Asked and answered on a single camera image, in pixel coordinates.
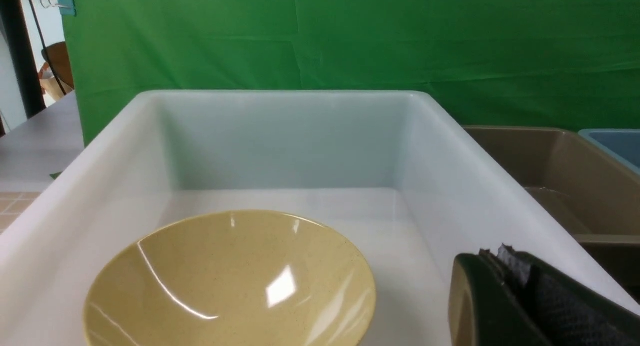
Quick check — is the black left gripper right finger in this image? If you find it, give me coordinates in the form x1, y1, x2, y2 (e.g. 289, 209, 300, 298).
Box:
497, 245, 640, 346

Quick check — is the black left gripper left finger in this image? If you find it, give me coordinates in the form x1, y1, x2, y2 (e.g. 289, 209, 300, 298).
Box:
448, 250, 551, 346

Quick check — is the yellow noodle bowl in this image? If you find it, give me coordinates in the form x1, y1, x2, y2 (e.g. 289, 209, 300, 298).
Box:
83, 209, 377, 346

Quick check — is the olive brown plastic bin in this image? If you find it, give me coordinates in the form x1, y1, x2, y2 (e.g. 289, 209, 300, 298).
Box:
465, 126, 640, 301

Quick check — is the large white plastic tub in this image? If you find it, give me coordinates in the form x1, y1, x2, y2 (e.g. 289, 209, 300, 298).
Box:
1, 91, 639, 346

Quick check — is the teal plastic bin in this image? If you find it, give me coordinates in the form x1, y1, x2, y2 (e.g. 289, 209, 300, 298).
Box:
578, 128, 640, 174

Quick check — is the green backdrop cloth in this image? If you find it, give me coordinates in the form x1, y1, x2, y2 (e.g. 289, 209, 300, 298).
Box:
62, 0, 640, 144

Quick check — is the beige grid tablecloth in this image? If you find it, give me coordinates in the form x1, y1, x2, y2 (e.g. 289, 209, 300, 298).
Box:
0, 192, 41, 234

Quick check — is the teal binder clip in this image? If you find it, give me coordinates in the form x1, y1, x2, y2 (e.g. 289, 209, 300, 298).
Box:
39, 0, 77, 16

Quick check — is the dark door frame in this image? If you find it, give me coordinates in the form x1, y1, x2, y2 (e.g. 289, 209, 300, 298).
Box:
0, 0, 45, 119

